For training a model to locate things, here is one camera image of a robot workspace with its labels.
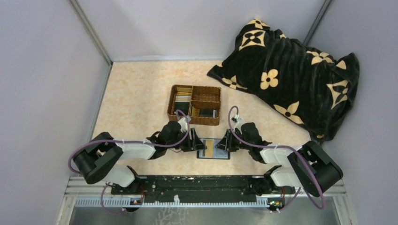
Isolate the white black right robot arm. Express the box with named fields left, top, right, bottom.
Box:
left=217, top=122, right=344, bottom=197

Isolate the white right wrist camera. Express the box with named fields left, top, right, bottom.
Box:
left=231, top=114, right=245, bottom=131

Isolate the black leather card holder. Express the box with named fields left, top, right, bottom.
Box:
left=197, top=138, right=230, bottom=160

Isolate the aluminium frame rail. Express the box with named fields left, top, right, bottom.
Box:
left=63, top=175, right=347, bottom=209

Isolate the black wallet in basket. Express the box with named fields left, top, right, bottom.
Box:
left=199, top=108, right=217, bottom=118

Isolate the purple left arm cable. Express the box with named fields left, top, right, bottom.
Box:
left=68, top=109, right=191, bottom=215

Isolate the brown wicker divided basket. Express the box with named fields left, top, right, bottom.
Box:
left=167, top=84, right=221, bottom=126

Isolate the black floral patterned blanket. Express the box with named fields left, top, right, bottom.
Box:
left=207, top=18, right=360, bottom=142

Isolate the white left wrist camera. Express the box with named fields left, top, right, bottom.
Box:
left=178, top=117, right=191, bottom=132

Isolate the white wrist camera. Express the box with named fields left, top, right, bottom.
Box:
left=178, top=117, right=191, bottom=132
left=231, top=114, right=245, bottom=131

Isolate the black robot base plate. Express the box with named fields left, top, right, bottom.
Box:
left=111, top=175, right=296, bottom=203

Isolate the gold credit card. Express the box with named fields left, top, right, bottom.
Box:
left=191, top=106, right=200, bottom=117

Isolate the black card in basket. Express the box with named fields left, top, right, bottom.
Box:
left=174, top=102, right=190, bottom=115

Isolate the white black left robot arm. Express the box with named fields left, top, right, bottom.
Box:
left=69, top=119, right=206, bottom=188

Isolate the gold card in basket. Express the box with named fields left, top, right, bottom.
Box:
left=176, top=87, right=192, bottom=95

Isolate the silver card in basket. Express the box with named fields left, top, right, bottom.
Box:
left=175, top=95, right=191, bottom=102

